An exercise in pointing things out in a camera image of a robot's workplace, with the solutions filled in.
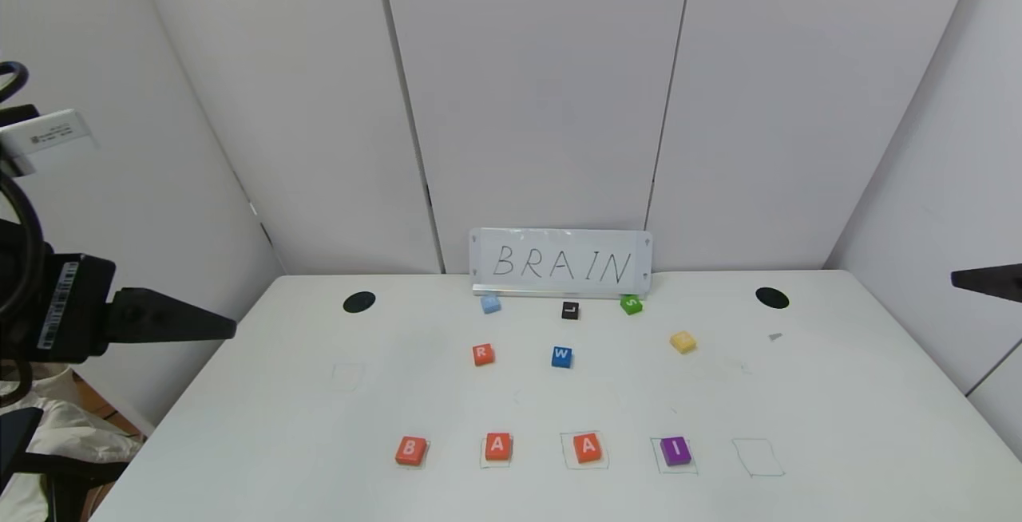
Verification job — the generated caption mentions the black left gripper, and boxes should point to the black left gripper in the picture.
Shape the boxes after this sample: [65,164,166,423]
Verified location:
[0,219,238,364]

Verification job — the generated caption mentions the white crumpled cloth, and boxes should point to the white crumpled cloth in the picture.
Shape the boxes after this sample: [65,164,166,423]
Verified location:
[0,378,146,522]

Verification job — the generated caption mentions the dark office chair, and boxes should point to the dark office chair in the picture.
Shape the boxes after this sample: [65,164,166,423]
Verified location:
[0,407,133,522]

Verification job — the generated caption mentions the orange block letter B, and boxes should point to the orange block letter B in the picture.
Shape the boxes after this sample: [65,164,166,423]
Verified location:
[395,436,430,467]

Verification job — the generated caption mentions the white BRAIN whiteboard sign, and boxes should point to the white BRAIN whiteboard sign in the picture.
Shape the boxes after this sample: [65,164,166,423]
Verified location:
[469,227,653,299]

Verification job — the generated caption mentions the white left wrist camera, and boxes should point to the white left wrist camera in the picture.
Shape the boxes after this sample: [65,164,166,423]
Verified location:
[0,109,98,178]

